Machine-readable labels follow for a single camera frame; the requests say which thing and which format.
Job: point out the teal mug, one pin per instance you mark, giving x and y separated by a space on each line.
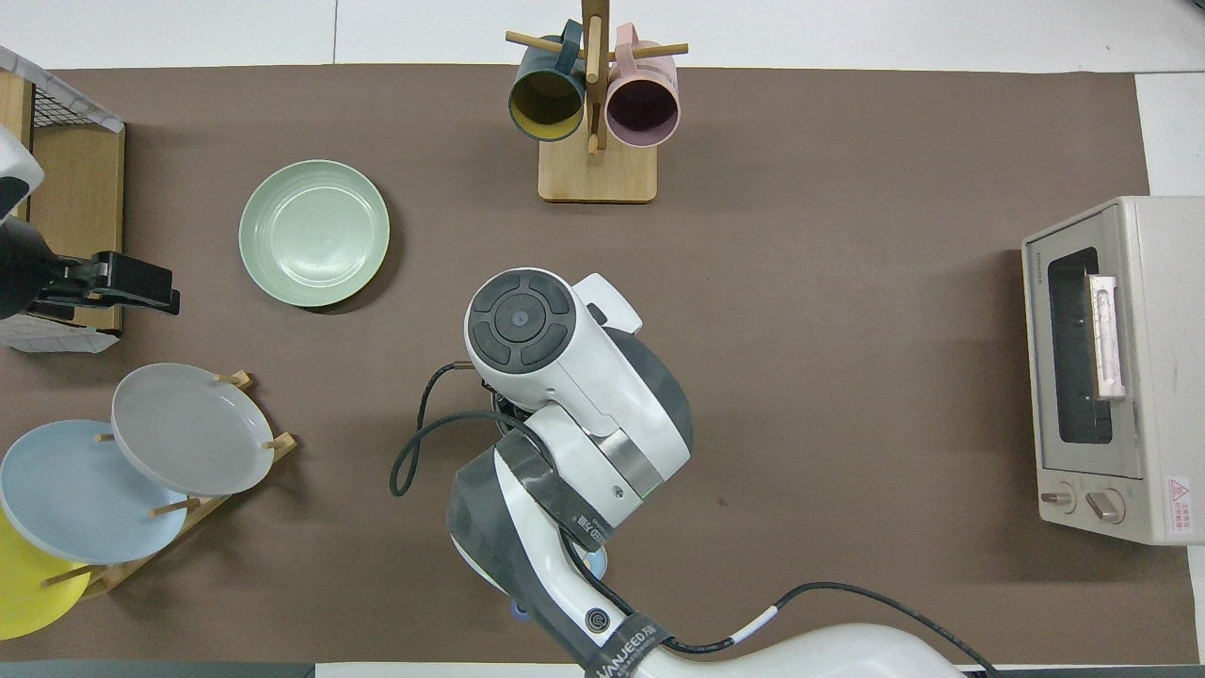
546 99

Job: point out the brown wooden board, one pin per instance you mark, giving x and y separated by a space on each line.
85 198

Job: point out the grey plate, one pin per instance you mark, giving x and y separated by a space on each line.
188 428

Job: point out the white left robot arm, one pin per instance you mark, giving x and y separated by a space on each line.
19 273

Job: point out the light wooden board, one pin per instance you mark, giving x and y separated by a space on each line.
14 99

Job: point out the yellow plate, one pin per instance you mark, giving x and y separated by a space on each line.
28 593

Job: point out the brown table mat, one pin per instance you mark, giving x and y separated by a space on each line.
847 424

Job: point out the wooden mug tree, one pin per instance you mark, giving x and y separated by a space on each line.
598 174

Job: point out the green plate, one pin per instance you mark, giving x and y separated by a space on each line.
315 235

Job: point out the beige toaster oven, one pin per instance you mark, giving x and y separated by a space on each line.
1167 443

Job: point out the wooden plate rack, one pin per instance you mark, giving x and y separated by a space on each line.
105 577

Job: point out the light blue plate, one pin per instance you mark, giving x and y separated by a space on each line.
75 499

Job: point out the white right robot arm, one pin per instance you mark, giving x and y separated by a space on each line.
565 377

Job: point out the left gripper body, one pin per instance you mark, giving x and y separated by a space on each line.
71 282

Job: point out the pink mug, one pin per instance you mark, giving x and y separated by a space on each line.
643 108

